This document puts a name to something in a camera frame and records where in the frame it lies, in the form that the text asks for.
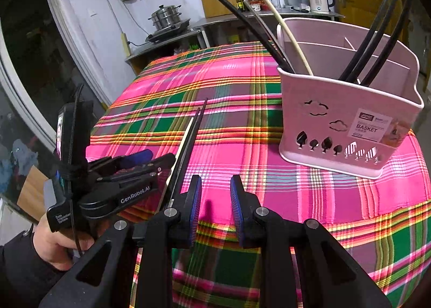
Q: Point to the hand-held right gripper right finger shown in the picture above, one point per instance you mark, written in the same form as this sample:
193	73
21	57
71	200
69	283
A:
237	210

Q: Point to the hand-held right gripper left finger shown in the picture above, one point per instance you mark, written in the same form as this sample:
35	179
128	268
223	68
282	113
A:
196	213

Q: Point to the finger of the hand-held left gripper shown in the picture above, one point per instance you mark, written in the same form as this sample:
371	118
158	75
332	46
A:
161	163
139	156

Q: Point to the beige chopstick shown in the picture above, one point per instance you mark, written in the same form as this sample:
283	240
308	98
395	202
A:
183	143
300	53

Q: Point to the dark brown chopstick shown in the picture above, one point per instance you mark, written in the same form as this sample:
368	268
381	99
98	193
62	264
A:
264	28

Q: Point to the pink plastic basket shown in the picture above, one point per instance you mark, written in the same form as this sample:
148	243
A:
370	99

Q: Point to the person's left forearm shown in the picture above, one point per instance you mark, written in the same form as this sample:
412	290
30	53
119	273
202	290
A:
23	277

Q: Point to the person's left hand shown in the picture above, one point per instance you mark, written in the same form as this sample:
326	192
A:
54	247

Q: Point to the brown cardboard sheet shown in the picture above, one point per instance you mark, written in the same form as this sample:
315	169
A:
32	187

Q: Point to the pink green plaid tablecloth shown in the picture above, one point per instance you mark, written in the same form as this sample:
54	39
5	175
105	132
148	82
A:
235	109

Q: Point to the low steel stand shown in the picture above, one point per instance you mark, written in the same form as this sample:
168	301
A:
158	46

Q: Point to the yellow power strip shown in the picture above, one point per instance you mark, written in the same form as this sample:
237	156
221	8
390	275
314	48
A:
125	45

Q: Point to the black induction cooktop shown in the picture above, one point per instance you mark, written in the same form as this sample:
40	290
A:
168	32

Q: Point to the stainless steel steamer pot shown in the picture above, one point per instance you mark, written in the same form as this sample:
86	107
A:
165	18

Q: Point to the white framed glass door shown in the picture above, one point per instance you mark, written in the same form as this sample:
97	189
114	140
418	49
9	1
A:
67	25

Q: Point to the long steel counter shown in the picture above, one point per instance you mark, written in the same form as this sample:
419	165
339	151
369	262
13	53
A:
215	21

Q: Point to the red lidded jar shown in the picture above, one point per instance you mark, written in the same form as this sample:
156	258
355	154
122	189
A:
258	3

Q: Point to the clear drinking glass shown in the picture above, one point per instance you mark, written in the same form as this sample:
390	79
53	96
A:
277	3

